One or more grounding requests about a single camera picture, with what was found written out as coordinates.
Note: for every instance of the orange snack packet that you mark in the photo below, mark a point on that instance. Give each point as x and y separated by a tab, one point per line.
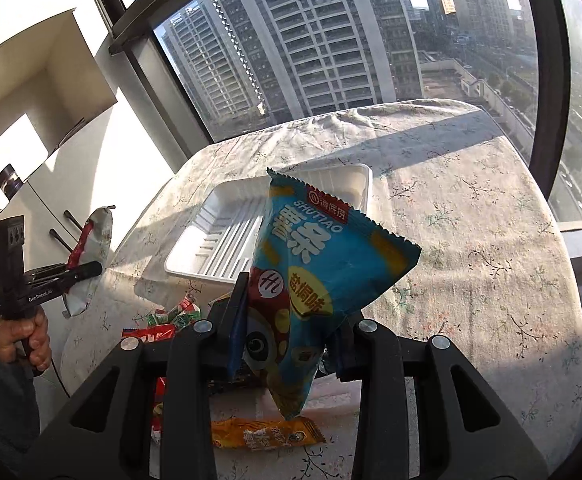
265	435

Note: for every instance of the red small snack packet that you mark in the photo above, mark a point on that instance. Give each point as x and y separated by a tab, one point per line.
151	333

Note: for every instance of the large red snack bag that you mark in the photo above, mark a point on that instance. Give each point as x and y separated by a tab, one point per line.
157	410

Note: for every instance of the blue panda chips bag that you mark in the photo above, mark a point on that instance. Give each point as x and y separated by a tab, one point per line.
317	260

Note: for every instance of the dark jar on shelf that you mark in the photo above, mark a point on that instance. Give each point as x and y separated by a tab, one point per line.
10	182

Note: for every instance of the green red snack packet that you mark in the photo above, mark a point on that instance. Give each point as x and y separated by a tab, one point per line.
185	313

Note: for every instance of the white plastic tray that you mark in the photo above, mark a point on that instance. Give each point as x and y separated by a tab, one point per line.
219	241

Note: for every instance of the left hand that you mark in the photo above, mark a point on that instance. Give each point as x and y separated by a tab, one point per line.
32	331

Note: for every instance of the floral tablecloth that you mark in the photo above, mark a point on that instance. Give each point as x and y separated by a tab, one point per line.
494	274

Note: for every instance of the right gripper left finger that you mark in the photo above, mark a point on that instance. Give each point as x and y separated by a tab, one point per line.
234	326

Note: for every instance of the white cabinet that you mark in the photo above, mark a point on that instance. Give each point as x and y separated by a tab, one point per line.
73	125

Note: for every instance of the left forearm dark sleeve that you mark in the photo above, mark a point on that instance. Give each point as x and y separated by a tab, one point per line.
19	417

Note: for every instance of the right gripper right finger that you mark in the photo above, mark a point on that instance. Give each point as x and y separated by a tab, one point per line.
340	357

